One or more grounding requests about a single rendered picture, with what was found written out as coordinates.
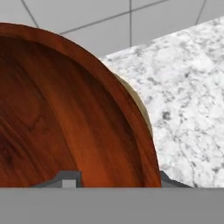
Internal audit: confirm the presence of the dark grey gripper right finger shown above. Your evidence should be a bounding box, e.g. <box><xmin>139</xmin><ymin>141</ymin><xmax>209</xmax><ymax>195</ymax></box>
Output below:
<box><xmin>158</xmin><ymin>170</ymin><xmax>193</xmax><ymax>188</ymax></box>

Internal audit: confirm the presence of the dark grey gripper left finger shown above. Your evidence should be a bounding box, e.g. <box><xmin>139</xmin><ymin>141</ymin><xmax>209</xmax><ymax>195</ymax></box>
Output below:
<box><xmin>34</xmin><ymin>170</ymin><xmax>83</xmax><ymax>188</ymax></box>

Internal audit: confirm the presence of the brown wooden bowl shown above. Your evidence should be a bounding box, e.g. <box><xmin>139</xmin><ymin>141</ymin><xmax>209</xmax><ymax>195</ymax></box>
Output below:
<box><xmin>0</xmin><ymin>22</ymin><xmax>163</xmax><ymax>188</ymax></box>

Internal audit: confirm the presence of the beige bowl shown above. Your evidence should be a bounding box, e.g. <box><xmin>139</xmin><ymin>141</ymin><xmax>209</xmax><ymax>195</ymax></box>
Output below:
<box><xmin>113</xmin><ymin>72</ymin><xmax>154</xmax><ymax>140</ymax></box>

